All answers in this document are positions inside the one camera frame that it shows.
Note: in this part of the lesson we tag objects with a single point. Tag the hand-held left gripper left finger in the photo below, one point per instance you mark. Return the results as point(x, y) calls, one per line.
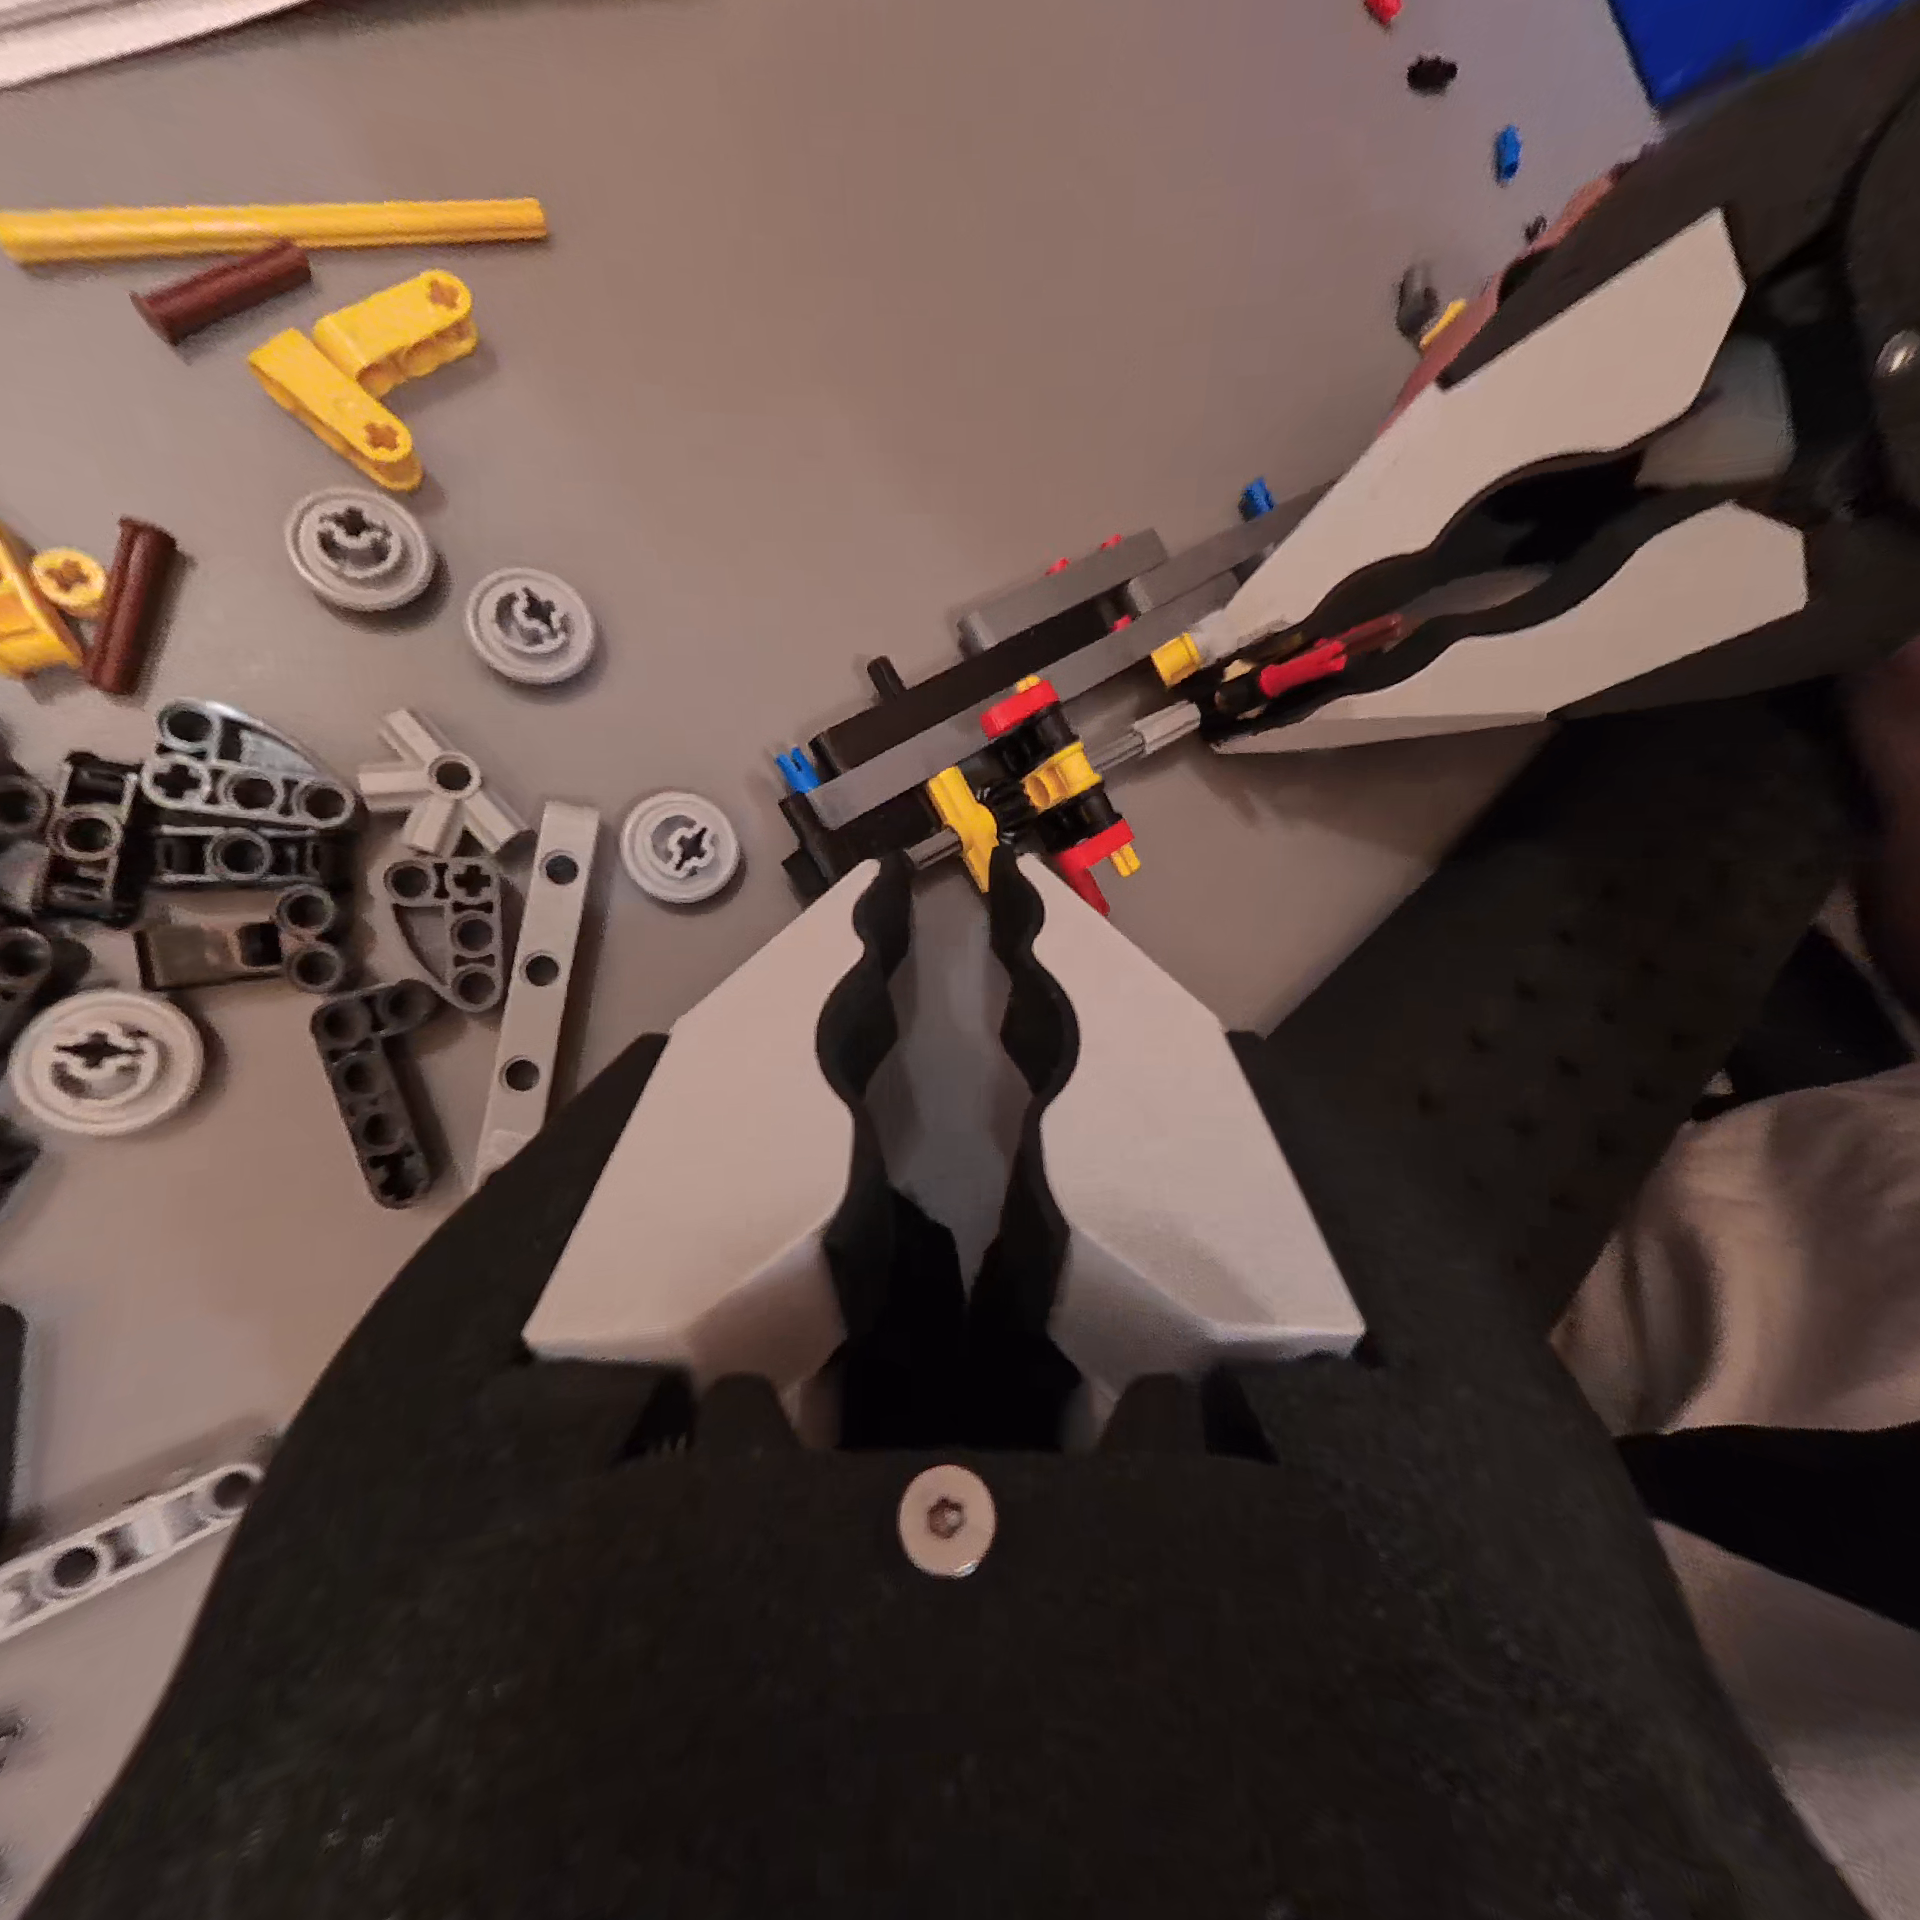
point(691, 1200)

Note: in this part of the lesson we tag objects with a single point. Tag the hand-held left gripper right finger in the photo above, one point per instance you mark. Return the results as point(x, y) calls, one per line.
point(1200, 1200)

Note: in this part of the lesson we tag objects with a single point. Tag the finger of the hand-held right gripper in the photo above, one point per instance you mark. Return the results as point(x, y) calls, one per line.
point(1651, 599)
point(1500, 406)

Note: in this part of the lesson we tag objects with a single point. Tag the brown lego axle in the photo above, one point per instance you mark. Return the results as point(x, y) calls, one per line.
point(1372, 630)

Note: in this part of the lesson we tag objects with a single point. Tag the light grey lego pin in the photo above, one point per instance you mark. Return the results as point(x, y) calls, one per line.
point(1163, 729)

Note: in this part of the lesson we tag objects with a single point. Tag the long grey lego beam assembly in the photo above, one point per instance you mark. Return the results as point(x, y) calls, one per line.
point(931, 714)

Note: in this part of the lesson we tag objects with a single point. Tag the pile of small lego pins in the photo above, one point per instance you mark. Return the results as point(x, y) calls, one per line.
point(1424, 307)

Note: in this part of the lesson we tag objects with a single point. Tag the blue lego pin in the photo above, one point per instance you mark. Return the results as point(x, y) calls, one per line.
point(1508, 148)

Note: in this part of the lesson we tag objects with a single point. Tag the light grey lego beam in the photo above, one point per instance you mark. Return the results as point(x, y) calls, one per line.
point(540, 974)
point(120, 1546)

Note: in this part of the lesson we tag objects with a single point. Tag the grey lego wheel hub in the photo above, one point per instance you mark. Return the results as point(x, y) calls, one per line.
point(679, 848)
point(105, 1062)
point(528, 627)
point(359, 550)

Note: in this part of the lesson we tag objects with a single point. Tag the brown lego connector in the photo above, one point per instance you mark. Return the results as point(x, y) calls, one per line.
point(225, 291)
point(128, 608)

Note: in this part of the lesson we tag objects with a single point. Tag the yellow L-shaped lego beam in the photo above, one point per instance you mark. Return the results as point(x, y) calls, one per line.
point(359, 388)

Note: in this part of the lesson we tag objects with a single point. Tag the short yellow lego beam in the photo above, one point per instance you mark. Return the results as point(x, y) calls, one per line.
point(38, 599)

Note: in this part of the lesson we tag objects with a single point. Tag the long yellow lego axle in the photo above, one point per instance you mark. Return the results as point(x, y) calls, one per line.
point(270, 225)

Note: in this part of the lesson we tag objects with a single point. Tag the blue plastic bin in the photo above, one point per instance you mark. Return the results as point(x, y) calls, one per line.
point(1725, 43)

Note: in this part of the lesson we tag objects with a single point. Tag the black foam pad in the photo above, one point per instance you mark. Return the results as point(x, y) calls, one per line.
point(1500, 974)

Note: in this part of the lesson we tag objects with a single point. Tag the pile of dark grey beams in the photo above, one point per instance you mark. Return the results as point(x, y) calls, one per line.
point(225, 818)

